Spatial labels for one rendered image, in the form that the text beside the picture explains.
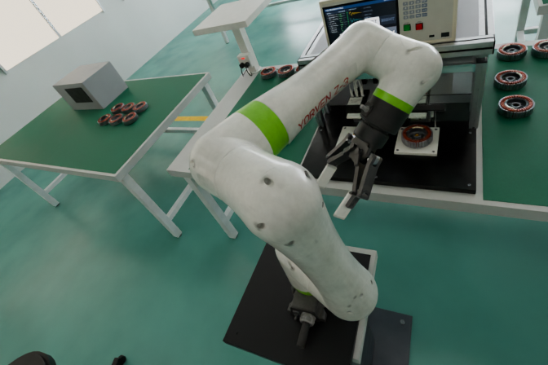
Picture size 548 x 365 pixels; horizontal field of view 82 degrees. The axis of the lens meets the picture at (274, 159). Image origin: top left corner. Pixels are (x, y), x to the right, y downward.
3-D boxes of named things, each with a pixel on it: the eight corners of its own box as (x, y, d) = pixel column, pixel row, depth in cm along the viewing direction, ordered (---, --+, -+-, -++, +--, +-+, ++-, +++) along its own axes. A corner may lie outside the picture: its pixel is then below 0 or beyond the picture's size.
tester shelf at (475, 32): (493, 54, 100) (495, 41, 97) (299, 70, 133) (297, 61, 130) (490, -3, 126) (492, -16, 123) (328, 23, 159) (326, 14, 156)
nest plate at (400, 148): (436, 156, 116) (436, 154, 116) (394, 154, 124) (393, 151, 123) (439, 129, 125) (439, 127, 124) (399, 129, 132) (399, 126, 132)
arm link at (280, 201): (361, 340, 73) (258, 237, 37) (311, 295, 84) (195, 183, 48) (393, 294, 76) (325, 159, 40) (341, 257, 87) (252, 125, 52)
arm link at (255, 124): (231, 220, 56) (197, 173, 48) (197, 191, 65) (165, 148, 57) (299, 156, 62) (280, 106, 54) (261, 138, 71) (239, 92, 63)
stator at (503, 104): (514, 98, 127) (516, 90, 124) (541, 110, 118) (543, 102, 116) (490, 110, 126) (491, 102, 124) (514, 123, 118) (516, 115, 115)
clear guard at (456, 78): (470, 121, 92) (471, 105, 88) (384, 121, 104) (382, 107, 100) (470, 62, 111) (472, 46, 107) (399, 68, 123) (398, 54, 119)
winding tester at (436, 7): (455, 41, 104) (459, -26, 91) (329, 54, 125) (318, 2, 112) (459, -7, 127) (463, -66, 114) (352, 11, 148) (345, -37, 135)
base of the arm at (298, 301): (324, 358, 82) (320, 349, 78) (273, 342, 89) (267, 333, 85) (343, 267, 99) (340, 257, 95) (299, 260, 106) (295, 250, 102)
